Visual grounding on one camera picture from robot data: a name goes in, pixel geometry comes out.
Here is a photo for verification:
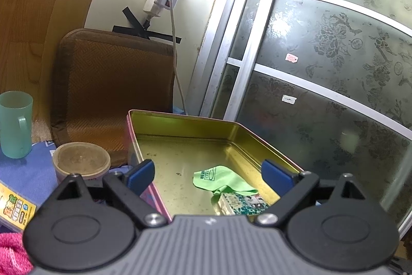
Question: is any white plug adapter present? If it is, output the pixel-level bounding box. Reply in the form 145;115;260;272
154;0;179;10

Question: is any round brown lidded container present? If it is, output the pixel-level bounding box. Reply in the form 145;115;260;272
52;142;111;188

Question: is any pink and gold tin box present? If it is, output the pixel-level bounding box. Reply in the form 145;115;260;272
126;110;305;224

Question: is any teal dotted packet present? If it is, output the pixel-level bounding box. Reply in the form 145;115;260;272
217;193;270;216

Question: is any brown woven cushion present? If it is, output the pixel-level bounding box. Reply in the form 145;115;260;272
50;28;177;166

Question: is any pink towel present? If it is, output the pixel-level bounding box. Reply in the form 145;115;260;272
0;232;34;275

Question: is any floral frosted glass sliding door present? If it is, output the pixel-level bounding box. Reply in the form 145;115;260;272
190;0;412;232

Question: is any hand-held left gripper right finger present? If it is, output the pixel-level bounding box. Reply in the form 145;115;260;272
254;160;366;229

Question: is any black tape strip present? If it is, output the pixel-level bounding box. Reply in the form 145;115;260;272
113;25;183;44
122;6;151;39

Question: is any green plastic cup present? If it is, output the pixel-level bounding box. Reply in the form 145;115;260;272
0;91;34;160

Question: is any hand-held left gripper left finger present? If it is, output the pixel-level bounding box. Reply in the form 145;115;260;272
48;159;168;229

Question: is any yellow printed packet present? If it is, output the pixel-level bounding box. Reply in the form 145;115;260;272
0;181;37;233

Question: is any light green cloth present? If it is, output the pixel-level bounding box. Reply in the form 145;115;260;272
193;166;259;205

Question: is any thin white cable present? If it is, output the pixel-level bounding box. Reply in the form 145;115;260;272
169;0;188;115

